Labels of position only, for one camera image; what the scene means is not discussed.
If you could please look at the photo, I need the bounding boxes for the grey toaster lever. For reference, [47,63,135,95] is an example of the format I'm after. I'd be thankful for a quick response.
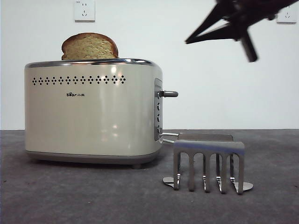
[157,90,179,98]

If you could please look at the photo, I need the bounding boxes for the bread slice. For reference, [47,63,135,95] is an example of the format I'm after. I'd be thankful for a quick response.
[61,33,120,61]

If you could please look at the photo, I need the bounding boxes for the silver metal toast rack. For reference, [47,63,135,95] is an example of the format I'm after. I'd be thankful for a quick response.
[163,133,254,195]

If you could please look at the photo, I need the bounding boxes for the cream two-slot toaster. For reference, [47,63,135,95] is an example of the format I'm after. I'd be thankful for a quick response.
[24,58,164,169]

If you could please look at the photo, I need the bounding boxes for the white wall socket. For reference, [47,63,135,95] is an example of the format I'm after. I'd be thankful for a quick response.
[277,6,297,25]
[74,0,96,23]

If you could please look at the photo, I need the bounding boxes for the white toaster power cable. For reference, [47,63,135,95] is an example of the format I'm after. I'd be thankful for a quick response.
[161,132,179,144]

